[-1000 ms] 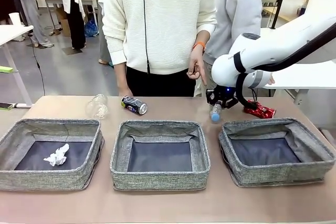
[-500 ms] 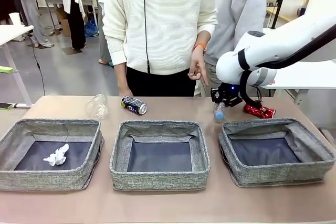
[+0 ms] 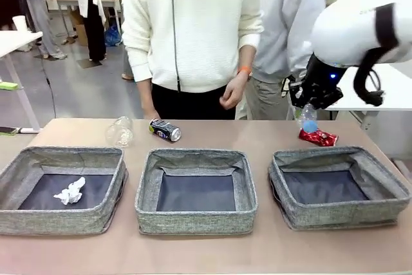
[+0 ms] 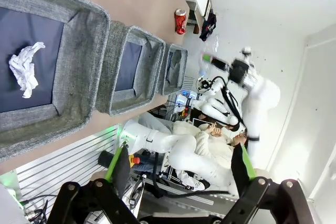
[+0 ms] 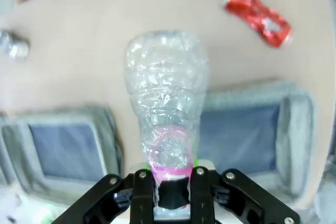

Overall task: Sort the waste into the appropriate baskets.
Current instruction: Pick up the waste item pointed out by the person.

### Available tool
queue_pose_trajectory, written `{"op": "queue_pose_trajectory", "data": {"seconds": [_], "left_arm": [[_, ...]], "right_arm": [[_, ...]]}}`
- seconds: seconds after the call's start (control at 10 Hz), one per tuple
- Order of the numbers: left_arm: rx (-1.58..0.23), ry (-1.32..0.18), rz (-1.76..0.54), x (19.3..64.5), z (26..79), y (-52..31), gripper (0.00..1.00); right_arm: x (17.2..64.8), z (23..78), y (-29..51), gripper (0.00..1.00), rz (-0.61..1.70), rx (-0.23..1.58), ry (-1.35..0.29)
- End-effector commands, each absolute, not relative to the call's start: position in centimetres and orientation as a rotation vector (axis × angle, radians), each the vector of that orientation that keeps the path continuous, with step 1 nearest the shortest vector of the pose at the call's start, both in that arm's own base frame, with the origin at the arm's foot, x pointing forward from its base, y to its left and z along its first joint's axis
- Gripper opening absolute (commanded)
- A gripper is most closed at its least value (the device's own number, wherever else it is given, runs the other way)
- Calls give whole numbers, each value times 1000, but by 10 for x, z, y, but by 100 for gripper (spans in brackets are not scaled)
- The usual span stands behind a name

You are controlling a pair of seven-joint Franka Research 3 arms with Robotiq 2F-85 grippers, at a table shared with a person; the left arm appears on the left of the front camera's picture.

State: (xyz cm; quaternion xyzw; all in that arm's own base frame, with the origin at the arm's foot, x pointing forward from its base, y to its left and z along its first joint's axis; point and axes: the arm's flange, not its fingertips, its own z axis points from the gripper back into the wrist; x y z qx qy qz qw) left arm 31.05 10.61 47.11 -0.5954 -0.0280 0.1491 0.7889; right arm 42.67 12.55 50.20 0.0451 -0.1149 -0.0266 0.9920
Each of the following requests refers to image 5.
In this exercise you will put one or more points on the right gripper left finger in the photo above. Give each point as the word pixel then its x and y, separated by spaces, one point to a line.
pixel 118 203

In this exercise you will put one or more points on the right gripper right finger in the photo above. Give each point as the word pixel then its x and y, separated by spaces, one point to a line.
pixel 223 200

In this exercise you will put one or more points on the clear bottle with pink label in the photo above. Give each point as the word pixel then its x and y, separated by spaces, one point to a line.
pixel 165 85

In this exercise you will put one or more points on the crushed red soda can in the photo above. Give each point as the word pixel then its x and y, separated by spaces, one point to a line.
pixel 258 16

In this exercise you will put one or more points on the black soda can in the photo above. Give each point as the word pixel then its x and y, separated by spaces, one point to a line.
pixel 14 47

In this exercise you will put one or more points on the grey fabric basket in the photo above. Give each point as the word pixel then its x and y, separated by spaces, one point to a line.
pixel 241 134
pixel 60 150

